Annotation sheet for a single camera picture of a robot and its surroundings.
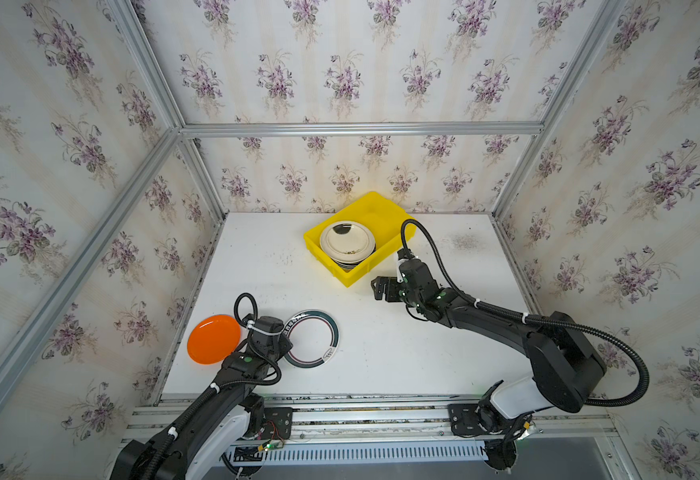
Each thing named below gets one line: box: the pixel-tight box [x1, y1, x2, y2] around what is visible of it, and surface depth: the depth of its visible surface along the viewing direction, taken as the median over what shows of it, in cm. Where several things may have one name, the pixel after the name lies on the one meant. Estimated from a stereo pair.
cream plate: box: [320, 220, 376, 263], surface depth 106 cm
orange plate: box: [187, 314, 241, 365], surface depth 89 cm
